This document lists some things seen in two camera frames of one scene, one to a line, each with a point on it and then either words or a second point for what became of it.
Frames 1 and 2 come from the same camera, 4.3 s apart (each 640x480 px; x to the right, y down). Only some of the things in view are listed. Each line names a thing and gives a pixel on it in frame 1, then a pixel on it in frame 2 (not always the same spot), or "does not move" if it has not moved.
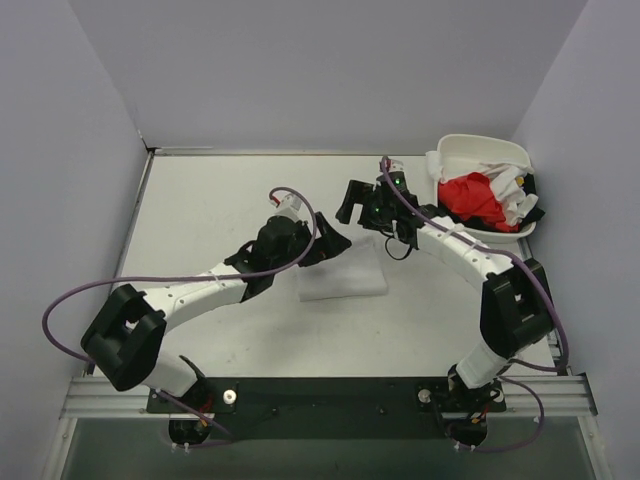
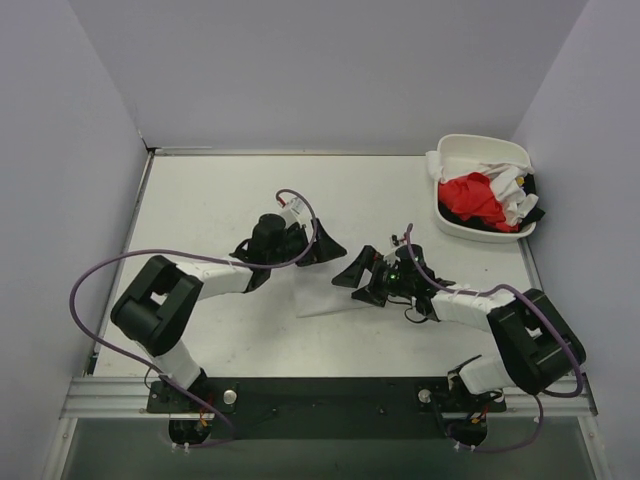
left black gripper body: x=313 y=242 does not move
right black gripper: x=364 y=208 -> x=376 y=280
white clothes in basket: x=507 y=181 does not move
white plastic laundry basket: x=486 y=150 does not move
